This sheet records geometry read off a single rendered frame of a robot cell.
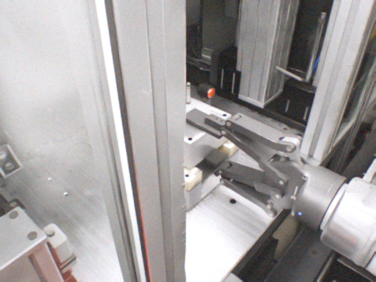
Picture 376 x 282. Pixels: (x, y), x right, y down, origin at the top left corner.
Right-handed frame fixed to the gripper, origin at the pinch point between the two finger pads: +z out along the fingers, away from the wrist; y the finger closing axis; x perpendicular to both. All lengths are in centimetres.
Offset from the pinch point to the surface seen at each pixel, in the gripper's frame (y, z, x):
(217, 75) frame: -4.3, 15.3, -24.1
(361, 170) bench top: -32, -18, -51
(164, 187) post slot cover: 14.7, -12.9, 20.9
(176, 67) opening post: 22.8, -12.8, 19.6
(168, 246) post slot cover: 8.0, -13.0, 20.8
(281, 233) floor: -101, 3, -70
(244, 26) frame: 8.1, 10.2, -24.8
